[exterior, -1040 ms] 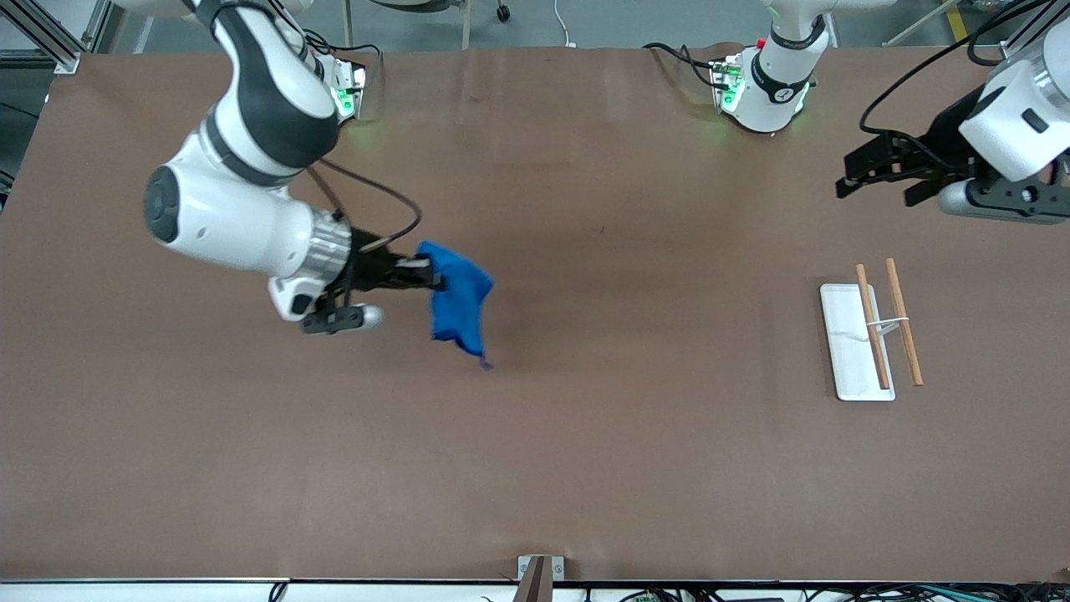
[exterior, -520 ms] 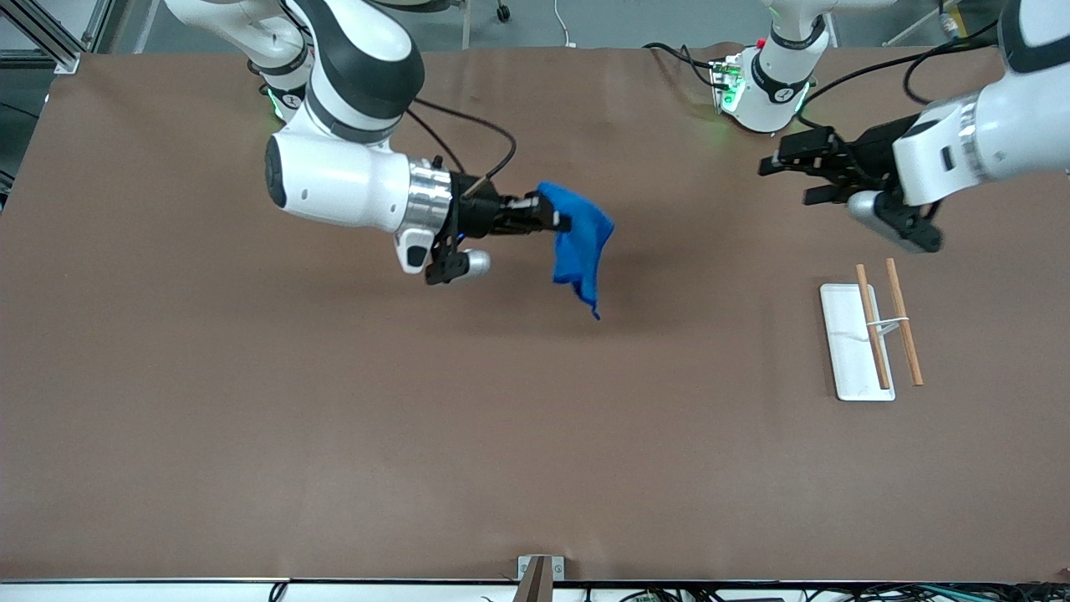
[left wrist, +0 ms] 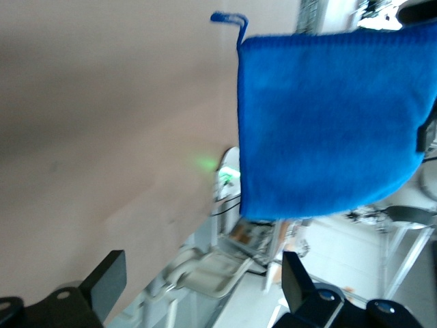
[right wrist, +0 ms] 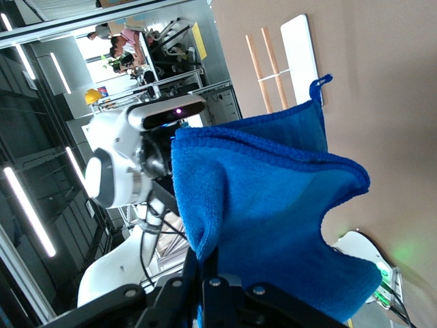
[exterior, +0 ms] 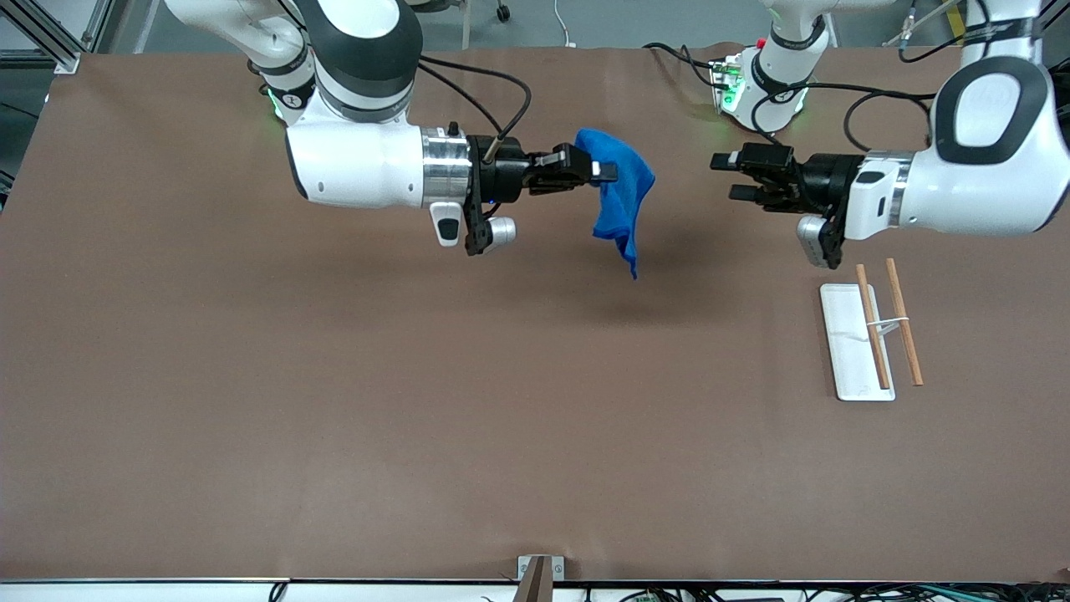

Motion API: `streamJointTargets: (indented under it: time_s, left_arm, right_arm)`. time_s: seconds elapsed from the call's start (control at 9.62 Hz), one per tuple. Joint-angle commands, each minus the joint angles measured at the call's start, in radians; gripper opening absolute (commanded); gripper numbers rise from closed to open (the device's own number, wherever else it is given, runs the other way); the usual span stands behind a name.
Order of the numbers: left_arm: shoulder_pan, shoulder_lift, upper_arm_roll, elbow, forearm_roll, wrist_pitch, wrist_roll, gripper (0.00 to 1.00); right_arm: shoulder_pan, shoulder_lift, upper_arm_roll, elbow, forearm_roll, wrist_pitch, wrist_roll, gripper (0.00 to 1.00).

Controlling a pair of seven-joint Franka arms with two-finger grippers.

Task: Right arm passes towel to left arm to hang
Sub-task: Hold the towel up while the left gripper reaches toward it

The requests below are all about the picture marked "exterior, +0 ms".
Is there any black left arm base cable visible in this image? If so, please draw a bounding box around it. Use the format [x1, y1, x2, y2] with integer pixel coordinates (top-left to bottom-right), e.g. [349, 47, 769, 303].
[641, 42, 721, 89]

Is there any brown camera mount post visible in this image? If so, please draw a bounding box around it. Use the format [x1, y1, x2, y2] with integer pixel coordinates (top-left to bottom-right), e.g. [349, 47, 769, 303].
[512, 556, 554, 602]

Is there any cable bundle under table edge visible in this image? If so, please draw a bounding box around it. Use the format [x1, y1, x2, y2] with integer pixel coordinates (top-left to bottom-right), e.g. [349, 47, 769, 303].
[585, 583, 1070, 602]

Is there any grey camera mount plate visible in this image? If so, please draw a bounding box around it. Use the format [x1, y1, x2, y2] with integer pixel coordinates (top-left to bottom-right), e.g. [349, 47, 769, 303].
[517, 555, 566, 583]

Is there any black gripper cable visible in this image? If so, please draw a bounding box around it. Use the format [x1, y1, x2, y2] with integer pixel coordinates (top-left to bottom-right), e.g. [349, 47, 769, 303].
[751, 0, 992, 156]
[416, 54, 533, 161]

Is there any aluminium frame profile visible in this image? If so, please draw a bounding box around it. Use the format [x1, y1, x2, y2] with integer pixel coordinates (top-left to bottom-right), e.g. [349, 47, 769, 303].
[0, 0, 82, 75]

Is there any white table edge rail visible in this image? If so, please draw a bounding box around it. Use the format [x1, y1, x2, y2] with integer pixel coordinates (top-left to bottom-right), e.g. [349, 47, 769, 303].
[0, 577, 1070, 602]

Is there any blue microfibre towel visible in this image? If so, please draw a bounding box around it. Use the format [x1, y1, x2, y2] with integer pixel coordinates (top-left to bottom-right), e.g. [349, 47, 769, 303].
[574, 127, 657, 281]

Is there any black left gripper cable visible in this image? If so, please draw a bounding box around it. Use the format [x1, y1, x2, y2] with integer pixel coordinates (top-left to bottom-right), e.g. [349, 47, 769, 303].
[751, 0, 992, 156]

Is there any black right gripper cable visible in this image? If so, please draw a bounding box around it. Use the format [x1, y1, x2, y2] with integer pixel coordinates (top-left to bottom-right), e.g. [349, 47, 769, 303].
[416, 54, 533, 161]

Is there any brown table cover sheet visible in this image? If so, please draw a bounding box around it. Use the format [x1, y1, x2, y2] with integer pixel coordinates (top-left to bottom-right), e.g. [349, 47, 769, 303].
[0, 42, 1070, 584]

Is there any white rack base tray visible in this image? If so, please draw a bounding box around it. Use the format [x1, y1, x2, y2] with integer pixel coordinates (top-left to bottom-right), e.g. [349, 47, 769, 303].
[819, 283, 897, 402]

